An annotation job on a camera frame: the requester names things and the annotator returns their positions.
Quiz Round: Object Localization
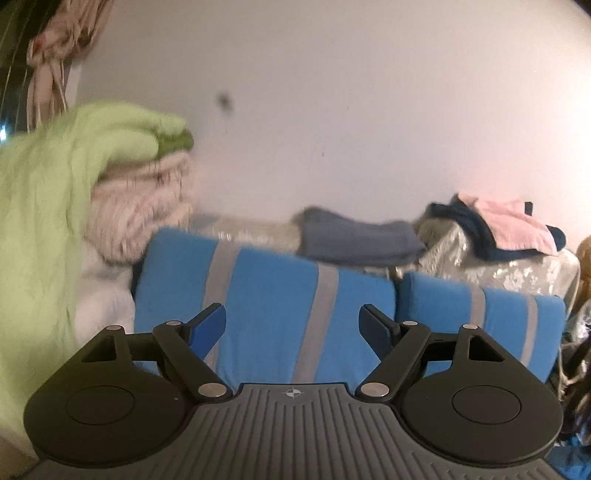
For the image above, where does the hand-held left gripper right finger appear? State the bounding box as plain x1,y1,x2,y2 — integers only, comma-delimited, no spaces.
355,303,504,402

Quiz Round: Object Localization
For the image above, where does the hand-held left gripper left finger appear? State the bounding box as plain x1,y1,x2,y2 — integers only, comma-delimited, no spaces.
81,302,234,404

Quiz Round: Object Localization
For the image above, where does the blue striped pillow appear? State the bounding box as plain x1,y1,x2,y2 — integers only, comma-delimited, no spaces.
397,272,568,384
133,226,398,388

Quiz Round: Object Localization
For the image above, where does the grey folded garment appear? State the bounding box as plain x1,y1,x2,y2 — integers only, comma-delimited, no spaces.
295,206,428,268

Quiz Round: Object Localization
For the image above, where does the white duvet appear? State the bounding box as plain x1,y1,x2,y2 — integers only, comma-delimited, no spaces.
74,240,137,347

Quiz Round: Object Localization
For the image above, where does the navy folded cloth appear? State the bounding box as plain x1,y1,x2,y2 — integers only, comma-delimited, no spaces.
425,194,568,261

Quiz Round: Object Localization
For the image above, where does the beige folded quilt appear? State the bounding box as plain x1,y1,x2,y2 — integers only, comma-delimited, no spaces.
85,152,195,266

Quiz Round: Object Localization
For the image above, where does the silver patterned blanket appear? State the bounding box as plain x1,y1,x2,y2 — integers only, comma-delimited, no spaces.
189,215,580,315

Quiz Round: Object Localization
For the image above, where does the pale folded towel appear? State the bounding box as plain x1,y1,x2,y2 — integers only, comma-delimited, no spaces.
457,193,559,254

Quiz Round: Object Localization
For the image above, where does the green blanket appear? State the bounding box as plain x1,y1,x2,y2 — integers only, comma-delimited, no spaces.
0,102,195,444

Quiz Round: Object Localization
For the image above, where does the brown teddy bear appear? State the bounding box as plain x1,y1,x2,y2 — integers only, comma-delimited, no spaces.
575,235,591,305

